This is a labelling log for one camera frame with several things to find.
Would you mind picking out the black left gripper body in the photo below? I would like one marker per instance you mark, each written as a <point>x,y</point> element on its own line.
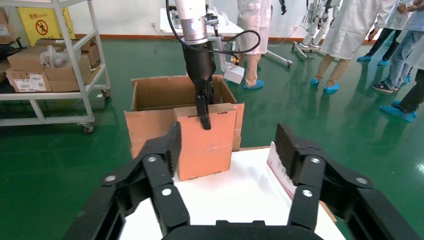
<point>200,66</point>

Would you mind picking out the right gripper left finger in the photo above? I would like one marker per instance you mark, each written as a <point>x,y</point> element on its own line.
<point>155,179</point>

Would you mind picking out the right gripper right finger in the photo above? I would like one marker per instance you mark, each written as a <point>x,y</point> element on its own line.
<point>308,172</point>

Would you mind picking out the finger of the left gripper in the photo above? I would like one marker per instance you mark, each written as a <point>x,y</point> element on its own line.
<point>203,112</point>

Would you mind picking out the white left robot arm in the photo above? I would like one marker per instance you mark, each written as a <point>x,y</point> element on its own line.
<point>192,16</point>

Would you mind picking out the large open cardboard box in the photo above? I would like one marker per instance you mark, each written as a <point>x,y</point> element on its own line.
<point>149,129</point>

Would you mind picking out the plain cardboard box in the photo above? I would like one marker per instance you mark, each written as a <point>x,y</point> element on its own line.
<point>91,54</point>
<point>24,63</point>
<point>66,74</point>

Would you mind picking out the cardboard box with white label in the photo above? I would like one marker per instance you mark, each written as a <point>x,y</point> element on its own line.
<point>20,79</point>

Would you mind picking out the cardboard box with small label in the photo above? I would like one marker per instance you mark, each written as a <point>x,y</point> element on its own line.
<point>5,30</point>

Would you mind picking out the white pink table sign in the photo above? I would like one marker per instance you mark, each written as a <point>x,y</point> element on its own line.
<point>274,167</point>

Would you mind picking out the white stand table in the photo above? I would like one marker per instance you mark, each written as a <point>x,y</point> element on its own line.
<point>228,29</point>

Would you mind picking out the person in white coat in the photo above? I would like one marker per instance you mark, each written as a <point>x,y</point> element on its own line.
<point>351,30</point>
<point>253,26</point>

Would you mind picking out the grey floor base bar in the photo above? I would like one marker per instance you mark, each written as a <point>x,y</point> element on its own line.
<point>278,58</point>

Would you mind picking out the black hanging gripper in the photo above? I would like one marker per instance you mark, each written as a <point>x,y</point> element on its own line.
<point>283,6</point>

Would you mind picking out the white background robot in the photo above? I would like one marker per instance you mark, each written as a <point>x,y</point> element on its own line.
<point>314,20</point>

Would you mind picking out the person in black trousers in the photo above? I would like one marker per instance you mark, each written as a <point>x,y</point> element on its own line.
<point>414,96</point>
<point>381,39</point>

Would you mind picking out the white metal shelf cart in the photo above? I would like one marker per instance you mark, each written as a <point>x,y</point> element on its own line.
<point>39,96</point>

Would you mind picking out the clear plastic bag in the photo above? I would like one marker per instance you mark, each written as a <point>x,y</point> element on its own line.
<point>54,58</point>

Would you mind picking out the person in blue jeans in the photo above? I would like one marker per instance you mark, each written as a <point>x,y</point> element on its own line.
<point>402,56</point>

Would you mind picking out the yellow warning sign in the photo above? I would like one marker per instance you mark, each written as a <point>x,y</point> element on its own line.
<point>33,20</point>

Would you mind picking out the black furniture piece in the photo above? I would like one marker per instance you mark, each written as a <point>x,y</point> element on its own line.
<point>8,49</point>

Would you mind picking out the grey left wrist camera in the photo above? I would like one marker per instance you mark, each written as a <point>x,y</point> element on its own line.
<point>234,73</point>

